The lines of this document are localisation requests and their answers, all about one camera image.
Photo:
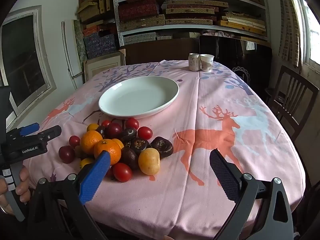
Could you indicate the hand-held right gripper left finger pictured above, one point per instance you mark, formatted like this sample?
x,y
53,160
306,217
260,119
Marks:
x,y
96,177

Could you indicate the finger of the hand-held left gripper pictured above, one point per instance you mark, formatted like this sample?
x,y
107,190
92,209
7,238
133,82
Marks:
x,y
50,133
28,129

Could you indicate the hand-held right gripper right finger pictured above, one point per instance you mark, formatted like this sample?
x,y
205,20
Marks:
x,y
225,177

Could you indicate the small yellow-orange citrus fruit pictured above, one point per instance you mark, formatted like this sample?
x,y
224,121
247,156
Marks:
x,y
119,143
92,127
85,162

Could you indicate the red cherry tomato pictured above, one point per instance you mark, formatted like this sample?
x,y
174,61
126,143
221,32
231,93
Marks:
x,y
122,172
145,132
132,123
106,123
74,140

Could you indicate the dark red plum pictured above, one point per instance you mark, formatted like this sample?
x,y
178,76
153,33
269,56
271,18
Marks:
x,y
66,154
113,130

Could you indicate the orange mandarin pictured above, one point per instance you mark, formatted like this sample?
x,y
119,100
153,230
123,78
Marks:
x,y
90,140
111,151

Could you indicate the small olive-brown fruit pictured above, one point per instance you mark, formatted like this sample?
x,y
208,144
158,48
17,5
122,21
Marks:
x,y
78,151

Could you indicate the dark water chestnut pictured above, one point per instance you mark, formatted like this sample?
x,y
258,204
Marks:
x,y
139,145
130,158
100,130
162,146
128,133

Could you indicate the white plate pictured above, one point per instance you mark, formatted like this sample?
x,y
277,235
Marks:
x,y
140,97

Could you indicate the person's left hand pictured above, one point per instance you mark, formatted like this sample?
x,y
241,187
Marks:
x,y
23,182

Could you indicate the white leaning board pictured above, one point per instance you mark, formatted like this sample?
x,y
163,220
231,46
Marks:
x,y
68,55

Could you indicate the pink deer-print tablecloth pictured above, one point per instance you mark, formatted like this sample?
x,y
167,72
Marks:
x,y
175,105

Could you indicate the pile of patterned storage boxes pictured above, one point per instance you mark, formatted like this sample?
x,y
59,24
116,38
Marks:
x,y
97,40

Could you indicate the pale beverage can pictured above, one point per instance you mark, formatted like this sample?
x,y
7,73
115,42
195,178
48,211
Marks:
x,y
194,61

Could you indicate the dark wooden chair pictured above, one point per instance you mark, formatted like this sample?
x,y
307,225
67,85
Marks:
x,y
300,78

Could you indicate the black glossy panel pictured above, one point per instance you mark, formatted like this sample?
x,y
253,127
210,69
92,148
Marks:
x,y
230,47

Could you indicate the dark brown cabinet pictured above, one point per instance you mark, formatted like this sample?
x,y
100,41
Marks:
x,y
155,52

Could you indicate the white metal shelf rack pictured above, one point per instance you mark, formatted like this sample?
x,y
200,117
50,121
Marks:
x,y
116,10

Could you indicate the rows of patterned flat boxes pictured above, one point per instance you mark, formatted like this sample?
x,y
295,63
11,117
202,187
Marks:
x,y
140,10

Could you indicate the beige patterned curtain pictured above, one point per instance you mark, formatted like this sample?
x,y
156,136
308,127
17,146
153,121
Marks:
x,y
290,30

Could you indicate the bright window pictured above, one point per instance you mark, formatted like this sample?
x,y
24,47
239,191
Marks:
x,y
312,30

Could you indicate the window with white frame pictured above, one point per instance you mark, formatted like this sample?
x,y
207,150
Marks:
x,y
22,60

